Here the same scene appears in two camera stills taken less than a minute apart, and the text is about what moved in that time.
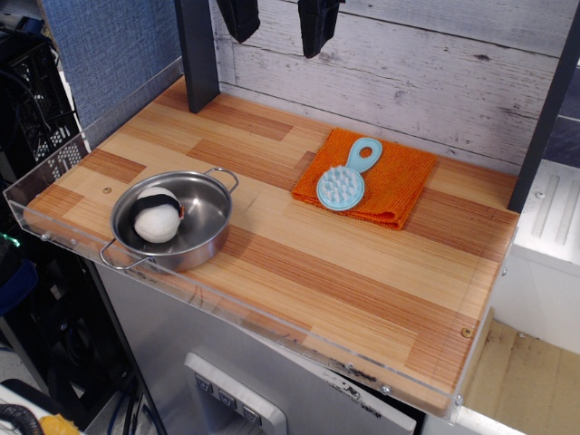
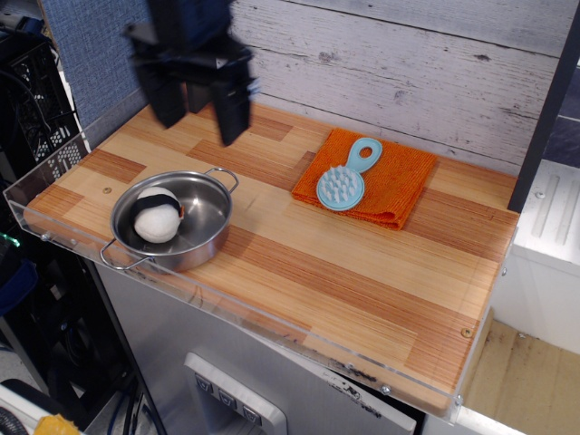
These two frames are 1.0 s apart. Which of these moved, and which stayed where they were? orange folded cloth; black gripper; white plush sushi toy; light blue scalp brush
Moved: black gripper
Stayed: white plush sushi toy; orange folded cloth; light blue scalp brush
